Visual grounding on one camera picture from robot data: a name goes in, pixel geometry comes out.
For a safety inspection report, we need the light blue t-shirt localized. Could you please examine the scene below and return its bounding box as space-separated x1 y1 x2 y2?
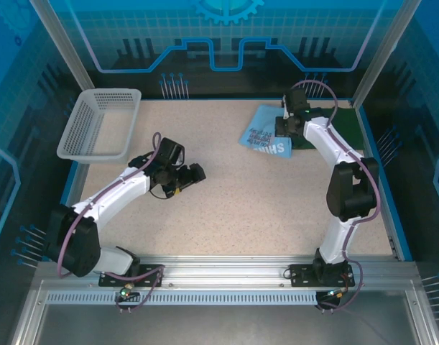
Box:
238 103 294 160

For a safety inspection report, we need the dark green t-shirt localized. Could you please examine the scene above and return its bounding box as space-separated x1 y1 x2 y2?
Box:
290 106 365 151

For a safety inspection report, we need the white perforated plastic basket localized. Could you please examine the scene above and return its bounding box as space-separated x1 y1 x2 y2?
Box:
56 88 142 165

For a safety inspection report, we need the small connector board with LED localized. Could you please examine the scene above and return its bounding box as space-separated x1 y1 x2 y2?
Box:
115 283 141 303
319 286 351 301

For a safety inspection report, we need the aluminium mounting rail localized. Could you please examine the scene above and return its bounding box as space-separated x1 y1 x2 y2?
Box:
35 254 420 288

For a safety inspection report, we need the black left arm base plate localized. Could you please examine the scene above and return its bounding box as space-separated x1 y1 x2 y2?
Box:
98 264 165 288

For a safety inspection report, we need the slotted grey cable duct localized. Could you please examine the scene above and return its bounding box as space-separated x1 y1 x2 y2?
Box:
45 290 320 307

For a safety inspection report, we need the aluminium frame post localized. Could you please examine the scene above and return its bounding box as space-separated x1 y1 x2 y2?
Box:
28 0 95 91
350 0 423 109

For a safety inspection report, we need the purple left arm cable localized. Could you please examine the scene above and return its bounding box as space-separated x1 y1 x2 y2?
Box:
57 132 166 314

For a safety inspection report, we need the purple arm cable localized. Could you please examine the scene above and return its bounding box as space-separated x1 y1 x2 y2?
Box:
57 132 166 314
290 79 382 313

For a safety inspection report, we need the grey metal base frame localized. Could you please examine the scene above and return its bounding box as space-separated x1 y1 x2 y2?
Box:
9 278 439 345

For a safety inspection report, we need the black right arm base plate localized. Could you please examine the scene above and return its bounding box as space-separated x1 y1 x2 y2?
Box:
289 264 356 288

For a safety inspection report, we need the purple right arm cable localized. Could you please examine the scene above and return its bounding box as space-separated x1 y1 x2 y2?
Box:
290 79 382 313

